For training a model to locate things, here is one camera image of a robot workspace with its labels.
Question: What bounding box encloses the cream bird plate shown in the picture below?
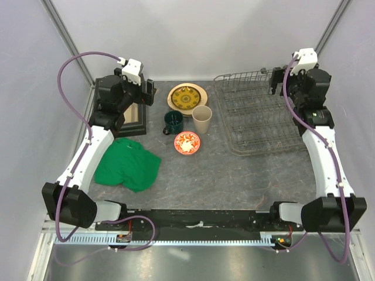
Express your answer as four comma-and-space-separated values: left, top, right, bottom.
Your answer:
167, 83, 208, 103

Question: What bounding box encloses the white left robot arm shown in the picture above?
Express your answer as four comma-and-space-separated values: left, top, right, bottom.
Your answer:
42, 65, 156, 230

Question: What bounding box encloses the grey wire dish rack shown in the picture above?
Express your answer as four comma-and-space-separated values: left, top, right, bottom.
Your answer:
213, 68, 306, 156

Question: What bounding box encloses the black framed wooden box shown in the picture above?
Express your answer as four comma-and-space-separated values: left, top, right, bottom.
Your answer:
88, 68, 147, 138

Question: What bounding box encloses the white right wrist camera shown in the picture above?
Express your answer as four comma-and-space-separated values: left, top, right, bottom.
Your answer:
290, 48, 318, 76

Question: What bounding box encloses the green cloth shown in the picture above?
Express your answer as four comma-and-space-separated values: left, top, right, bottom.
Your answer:
94, 138, 161, 193

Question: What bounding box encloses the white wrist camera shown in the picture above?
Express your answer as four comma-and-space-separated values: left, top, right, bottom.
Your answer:
290, 48, 318, 76
117, 57, 143, 85

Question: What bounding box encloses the dark green mug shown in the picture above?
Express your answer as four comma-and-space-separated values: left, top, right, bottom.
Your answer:
163, 111, 183, 135

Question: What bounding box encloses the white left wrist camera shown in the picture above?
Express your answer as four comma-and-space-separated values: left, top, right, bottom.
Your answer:
117, 57, 143, 85

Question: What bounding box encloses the white slotted cable duct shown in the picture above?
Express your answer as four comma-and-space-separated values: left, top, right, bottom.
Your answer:
54, 234, 291, 246

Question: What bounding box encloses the beige tall cup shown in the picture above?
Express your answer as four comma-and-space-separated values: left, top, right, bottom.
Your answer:
192, 105, 213, 134

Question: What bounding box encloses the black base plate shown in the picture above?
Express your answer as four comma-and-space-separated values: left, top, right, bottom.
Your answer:
95, 208, 305, 241

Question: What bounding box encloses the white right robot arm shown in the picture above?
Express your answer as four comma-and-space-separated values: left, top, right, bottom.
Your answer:
268, 67, 367, 233

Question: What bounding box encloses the white red patterned bowl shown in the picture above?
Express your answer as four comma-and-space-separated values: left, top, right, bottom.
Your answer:
173, 131, 201, 156

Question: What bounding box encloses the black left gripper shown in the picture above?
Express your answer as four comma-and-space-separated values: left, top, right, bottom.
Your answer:
114, 68, 156, 112

